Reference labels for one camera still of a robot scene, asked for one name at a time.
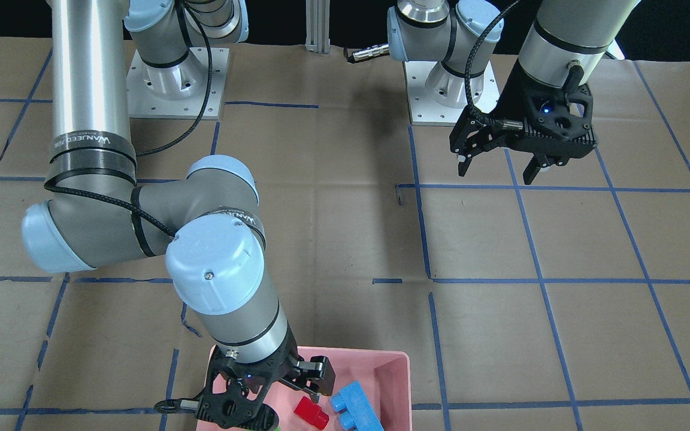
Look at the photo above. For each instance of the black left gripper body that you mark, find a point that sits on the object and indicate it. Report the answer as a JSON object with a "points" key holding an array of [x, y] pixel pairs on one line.
{"points": [[510, 97]]}

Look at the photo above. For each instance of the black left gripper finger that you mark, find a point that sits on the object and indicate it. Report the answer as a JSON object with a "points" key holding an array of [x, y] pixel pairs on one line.
{"points": [[464, 161], [537, 163]]}

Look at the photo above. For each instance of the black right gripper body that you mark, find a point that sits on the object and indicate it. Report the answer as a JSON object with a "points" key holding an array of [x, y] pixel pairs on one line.
{"points": [[286, 363]]}

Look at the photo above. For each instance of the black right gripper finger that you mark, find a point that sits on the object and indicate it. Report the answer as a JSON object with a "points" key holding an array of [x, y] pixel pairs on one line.
{"points": [[265, 419]]}

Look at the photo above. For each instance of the red toy block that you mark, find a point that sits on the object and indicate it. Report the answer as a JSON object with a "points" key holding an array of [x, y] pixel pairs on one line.
{"points": [[311, 413]]}

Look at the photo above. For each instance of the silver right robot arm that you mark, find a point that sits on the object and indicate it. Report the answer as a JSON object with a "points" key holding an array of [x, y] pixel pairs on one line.
{"points": [[205, 225]]}

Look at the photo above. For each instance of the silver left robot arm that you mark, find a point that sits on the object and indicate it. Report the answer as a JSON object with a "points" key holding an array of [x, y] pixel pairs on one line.
{"points": [[464, 36]]}

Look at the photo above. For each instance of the blue toy block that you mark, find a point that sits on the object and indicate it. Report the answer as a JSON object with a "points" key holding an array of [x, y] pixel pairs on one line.
{"points": [[353, 408]]}

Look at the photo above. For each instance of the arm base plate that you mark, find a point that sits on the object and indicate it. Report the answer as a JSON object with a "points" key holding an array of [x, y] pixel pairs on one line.
{"points": [[181, 91], [437, 98]]}

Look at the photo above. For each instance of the aluminium frame post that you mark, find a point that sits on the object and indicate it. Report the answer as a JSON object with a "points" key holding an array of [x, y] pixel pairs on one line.
{"points": [[317, 26]]}

